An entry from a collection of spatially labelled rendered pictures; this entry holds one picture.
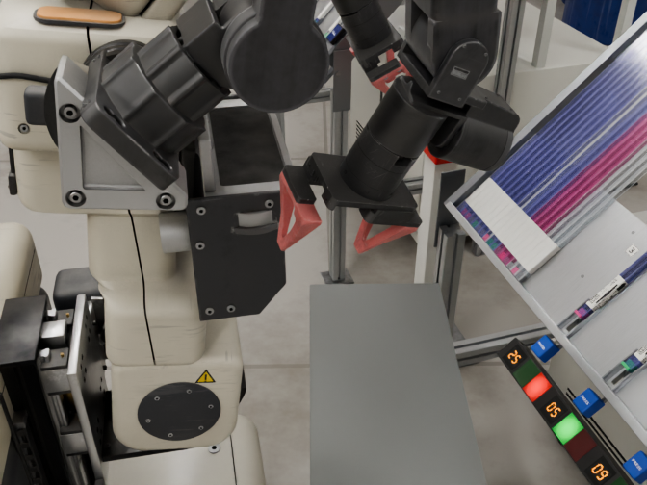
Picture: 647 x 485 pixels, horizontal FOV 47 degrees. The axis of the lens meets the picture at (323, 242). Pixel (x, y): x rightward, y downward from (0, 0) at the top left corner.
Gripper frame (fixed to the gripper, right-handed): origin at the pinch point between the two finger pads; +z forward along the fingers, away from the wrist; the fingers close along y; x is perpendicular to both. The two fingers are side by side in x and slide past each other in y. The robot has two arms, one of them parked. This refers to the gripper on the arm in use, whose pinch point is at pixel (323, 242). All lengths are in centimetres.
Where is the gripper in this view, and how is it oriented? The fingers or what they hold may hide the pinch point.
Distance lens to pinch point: 76.5
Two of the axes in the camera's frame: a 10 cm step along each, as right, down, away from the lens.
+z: -4.5, 6.6, 6.1
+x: -3.5, -7.5, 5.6
